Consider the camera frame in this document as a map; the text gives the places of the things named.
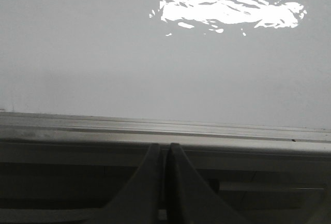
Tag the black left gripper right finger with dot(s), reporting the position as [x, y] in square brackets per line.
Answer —
[188, 197]

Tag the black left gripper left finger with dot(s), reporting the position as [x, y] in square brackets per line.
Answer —
[138, 201]

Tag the white whiteboard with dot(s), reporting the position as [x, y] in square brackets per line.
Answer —
[238, 83]

